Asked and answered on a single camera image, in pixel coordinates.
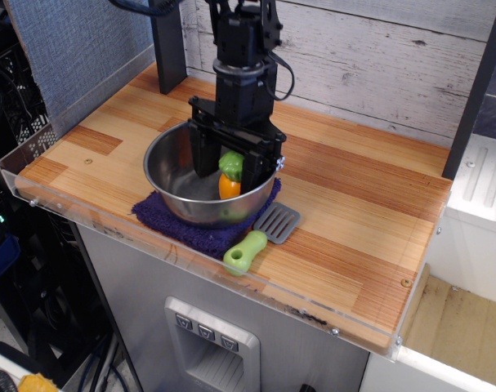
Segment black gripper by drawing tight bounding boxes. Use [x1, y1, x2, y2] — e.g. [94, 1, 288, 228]
[189, 67, 286, 194]

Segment orange toy carrot green top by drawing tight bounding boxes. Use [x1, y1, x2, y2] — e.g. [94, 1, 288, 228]
[218, 151, 244, 199]

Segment stainless steel bowl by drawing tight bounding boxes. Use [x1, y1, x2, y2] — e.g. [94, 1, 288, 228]
[144, 122, 275, 229]

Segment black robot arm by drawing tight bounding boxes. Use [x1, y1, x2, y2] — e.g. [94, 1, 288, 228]
[189, 1, 286, 193]

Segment silver toy fridge cabinet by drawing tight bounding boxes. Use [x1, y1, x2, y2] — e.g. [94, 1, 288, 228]
[80, 227, 369, 391]

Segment white toy sink counter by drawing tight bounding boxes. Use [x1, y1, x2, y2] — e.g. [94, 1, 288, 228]
[361, 135, 496, 391]

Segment purple towel cloth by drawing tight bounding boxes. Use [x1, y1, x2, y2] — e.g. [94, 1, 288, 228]
[132, 178, 282, 260]

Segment clear acrylic table guard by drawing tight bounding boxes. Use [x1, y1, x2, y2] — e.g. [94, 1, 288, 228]
[0, 123, 451, 357]

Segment blue fabric panel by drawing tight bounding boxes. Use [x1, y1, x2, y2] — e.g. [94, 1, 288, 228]
[5, 0, 154, 136]

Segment black plastic crate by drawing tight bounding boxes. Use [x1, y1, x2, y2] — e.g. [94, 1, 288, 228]
[0, 43, 49, 155]

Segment grey spatula green handle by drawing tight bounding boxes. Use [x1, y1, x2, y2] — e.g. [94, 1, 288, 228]
[223, 203, 302, 276]

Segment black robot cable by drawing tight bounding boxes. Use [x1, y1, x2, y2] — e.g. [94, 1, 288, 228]
[267, 51, 296, 102]

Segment black left support post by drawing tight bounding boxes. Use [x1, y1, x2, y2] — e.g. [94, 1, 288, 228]
[151, 2, 187, 95]

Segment black support post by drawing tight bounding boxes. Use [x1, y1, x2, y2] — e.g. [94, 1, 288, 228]
[151, 2, 187, 95]
[441, 17, 496, 180]

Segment black right support post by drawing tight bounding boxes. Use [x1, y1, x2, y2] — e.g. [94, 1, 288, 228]
[441, 17, 496, 180]

